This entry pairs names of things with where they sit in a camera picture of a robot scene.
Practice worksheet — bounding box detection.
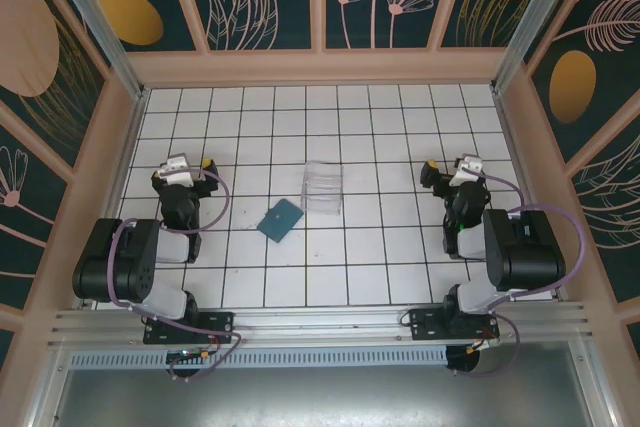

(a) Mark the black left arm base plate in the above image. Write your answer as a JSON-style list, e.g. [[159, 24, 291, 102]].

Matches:
[[143, 311, 236, 346]]

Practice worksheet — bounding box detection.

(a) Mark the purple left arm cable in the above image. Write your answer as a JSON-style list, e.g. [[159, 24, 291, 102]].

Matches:
[[107, 169, 241, 383]]

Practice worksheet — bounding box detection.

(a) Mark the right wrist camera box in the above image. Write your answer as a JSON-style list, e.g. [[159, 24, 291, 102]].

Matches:
[[448, 154, 486, 188]]

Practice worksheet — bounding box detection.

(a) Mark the aluminium mounting rail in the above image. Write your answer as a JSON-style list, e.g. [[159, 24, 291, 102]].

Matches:
[[47, 300, 594, 348]]

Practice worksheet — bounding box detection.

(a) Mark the clear acrylic card stand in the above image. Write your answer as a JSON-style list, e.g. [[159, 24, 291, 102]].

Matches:
[[301, 160, 345, 216]]

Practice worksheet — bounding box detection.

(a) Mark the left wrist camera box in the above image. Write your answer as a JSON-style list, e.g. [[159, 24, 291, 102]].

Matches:
[[156, 155, 195, 187]]

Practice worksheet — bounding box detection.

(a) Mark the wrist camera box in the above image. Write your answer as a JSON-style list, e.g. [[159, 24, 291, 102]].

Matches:
[[448, 154, 486, 188], [156, 155, 195, 187]]

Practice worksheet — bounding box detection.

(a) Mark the aluminium frame post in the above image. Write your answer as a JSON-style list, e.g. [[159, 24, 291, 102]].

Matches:
[[489, 0, 599, 96], [39, 0, 151, 101]]

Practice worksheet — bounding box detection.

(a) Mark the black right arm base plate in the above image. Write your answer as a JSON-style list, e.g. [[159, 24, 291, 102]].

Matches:
[[408, 307, 501, 343]]

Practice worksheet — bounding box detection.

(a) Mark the perforated grey cable duct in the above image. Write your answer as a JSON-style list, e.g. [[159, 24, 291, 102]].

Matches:
[[68, 346, 450, 369]]

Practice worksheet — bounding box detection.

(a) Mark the grey metal sheet panel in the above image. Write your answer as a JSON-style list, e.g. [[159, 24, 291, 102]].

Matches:
[[29, 341, 619, 427]]

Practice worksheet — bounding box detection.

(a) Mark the teal leather card holder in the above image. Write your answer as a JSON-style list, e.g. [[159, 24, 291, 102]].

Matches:
[[257, 197, 305, 243]]

